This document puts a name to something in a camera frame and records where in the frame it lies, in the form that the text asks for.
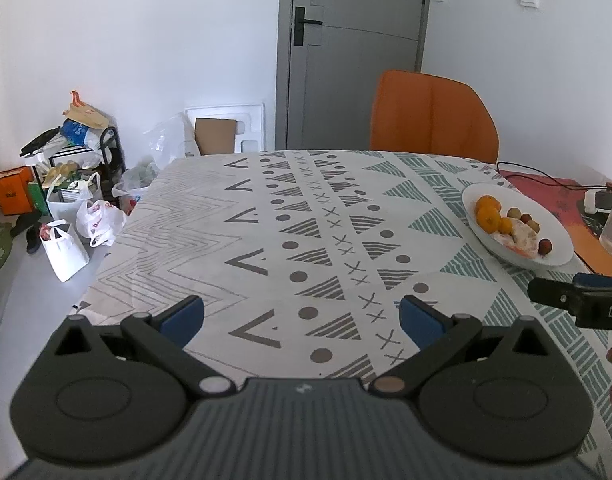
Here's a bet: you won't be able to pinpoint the blue white package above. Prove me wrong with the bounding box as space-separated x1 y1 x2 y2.
61 120 103 147

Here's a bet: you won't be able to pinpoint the white red-print plastic bag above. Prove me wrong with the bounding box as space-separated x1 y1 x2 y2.
76 200 128 247

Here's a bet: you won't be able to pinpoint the white bag of papers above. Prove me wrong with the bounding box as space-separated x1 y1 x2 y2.
46 172 103 221

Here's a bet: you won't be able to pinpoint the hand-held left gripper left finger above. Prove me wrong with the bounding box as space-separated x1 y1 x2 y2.
53 295 237 397

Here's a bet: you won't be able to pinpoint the black shoes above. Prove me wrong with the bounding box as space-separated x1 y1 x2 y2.
11 210 46 254

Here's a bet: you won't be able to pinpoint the orange box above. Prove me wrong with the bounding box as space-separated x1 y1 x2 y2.
0 166 35 216

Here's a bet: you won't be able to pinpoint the orange chair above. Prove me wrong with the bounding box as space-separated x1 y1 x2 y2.
370 70 500 165

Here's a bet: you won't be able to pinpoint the white power adapter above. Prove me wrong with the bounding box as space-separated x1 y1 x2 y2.
584 189 612 215

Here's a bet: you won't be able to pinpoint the tan paper bag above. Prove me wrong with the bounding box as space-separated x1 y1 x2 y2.
63 89 110 129

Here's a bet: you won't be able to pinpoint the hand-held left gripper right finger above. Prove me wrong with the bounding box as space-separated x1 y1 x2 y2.
368 295 555 397

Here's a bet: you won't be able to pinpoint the black metal rack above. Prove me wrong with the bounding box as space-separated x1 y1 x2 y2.
33 127 125 196

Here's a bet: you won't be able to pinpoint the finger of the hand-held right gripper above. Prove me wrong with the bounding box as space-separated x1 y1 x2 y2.
527 277 579 312
572 273 612 289

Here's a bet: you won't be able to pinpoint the orange red table mat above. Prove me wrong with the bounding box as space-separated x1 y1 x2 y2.
498 170 612 278

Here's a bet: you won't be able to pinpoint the grey door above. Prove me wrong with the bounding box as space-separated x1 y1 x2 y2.
276 0 432 152

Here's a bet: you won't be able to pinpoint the clear plastic bag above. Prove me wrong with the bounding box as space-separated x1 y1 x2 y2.
143 115 188 162

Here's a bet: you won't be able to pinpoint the black door handle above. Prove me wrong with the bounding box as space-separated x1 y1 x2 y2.
293 6 323 47

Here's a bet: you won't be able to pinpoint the brown cardboard sheet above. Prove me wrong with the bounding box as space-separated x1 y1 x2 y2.
195 118 237 156

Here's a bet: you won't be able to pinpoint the black cable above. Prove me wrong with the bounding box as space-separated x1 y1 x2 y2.
496 161 609 192

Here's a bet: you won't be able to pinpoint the white tote bag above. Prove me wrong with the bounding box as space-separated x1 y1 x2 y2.
40 220 90 283

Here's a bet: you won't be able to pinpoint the white styrofoam panel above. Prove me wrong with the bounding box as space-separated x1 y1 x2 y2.
185 103 265 157

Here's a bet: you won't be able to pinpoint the white plate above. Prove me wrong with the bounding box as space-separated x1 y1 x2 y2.
461 182 575 267

